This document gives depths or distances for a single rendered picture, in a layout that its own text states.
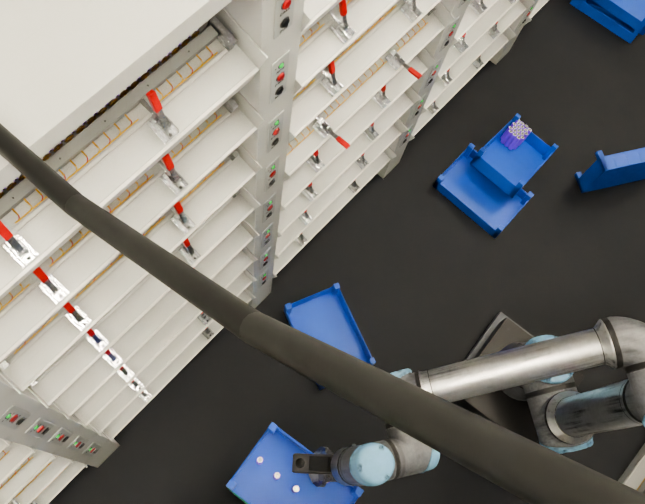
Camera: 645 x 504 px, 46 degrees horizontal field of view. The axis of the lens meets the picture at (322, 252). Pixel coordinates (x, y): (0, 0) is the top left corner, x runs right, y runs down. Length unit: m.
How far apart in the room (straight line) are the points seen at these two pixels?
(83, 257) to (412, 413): 0.96
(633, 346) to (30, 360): 1.24
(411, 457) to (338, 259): 1.08
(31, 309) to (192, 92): 0.43
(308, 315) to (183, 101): 1.54
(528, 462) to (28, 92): 0.72
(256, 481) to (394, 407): 1.72
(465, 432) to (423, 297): 2.33
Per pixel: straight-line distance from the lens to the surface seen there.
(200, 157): 1.34
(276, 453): 2.12
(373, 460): 1.72
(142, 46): 0.93
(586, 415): 2.09
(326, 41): 1.46
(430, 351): 2.65
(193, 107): 1.17
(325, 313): 2.61
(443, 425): 0.38
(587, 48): 3.37
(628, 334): 1.79
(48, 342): 1.46
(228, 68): 1.19
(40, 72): 0.93
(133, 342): 1.83
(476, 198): 2.87
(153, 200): 1.31
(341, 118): 1.83
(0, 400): 1.42
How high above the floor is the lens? 2.52
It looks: 70 degrees down
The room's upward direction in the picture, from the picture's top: 16 degrees clockwise
